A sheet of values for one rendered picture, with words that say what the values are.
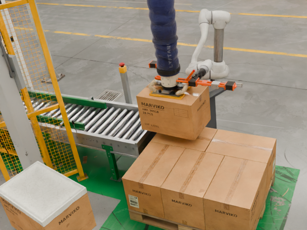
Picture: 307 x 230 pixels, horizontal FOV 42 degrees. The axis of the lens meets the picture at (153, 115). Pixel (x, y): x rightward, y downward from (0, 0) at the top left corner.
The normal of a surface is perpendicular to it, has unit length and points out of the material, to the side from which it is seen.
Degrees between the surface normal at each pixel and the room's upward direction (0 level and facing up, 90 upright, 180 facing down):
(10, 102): 90
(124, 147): 90
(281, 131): 0
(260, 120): 0
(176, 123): 90
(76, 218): 90
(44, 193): 0
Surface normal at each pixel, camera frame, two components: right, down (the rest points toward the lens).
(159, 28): -0.34, 0.28
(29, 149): 0.88, 0.13
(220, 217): -0.44, 0.52
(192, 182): -0.13, -0.84
